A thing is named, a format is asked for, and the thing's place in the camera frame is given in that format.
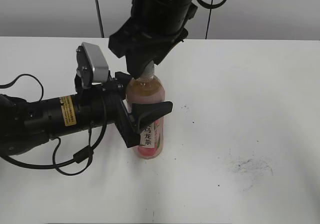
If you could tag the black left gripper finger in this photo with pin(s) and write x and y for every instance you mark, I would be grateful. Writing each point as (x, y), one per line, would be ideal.
(146, 114)
(121, 82)

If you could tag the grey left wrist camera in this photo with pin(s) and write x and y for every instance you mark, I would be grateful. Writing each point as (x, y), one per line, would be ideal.
(92, 65)

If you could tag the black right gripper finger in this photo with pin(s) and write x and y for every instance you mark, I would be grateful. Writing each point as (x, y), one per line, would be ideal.
(136, 63)

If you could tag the grey bottle cap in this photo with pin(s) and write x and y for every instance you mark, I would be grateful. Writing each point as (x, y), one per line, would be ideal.
(148, 72)

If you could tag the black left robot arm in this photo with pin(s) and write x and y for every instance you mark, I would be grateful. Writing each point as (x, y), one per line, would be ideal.
(25, 125)

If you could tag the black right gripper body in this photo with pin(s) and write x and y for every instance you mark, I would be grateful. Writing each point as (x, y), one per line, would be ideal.
(133, 37)

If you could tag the oolong tea bottle pink label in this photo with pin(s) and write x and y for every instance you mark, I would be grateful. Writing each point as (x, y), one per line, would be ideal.
(147, 90)

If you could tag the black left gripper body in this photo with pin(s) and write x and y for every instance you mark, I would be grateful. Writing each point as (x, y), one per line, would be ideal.
(102, 104)

